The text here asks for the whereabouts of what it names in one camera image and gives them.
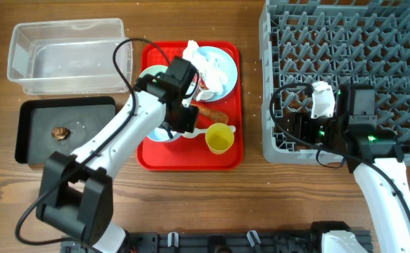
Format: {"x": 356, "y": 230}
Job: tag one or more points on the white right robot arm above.
{"x": 376, "y": 161}

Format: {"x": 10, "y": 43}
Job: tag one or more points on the red plastic tray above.
{"x": 186, "y": 154}

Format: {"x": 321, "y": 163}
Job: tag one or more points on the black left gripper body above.
{"x": 186, "y": 121}

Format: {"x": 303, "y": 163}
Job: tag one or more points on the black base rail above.
{"x": 337, "y": 238}

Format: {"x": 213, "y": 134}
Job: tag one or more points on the white plastic spoon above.
{"x": 195, "y": 133}

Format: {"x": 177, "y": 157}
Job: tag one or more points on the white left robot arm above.
{"x": 76, "y": 192}

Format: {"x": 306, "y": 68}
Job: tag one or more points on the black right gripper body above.
{"x": 319, "y": 131}

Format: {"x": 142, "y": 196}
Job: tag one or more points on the yellow plastic cup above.
{"x": 219, "y": 137}

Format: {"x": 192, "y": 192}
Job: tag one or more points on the light blue bowl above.
{"x": 163, "y": 135}

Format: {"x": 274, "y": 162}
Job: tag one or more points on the light blue plate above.
{"x": 227, "y": 65}

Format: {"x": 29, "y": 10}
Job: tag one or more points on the grey-blue dishwasher rack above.
{"x": 337, "y": 42}

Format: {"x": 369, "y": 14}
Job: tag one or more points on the white tissue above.
{"x": 211, "y": 79}

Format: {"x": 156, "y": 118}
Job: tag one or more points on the orange carrot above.
{"x": 214, "y": 115}

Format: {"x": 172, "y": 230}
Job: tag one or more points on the black waste tray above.
{"x": 84, "y": 117}

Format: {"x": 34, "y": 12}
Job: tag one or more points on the clear plastic bin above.
{"x": 70, "y": 57}

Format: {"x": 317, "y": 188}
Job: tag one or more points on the mint green bowl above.
{"x": 151, "y": 75}

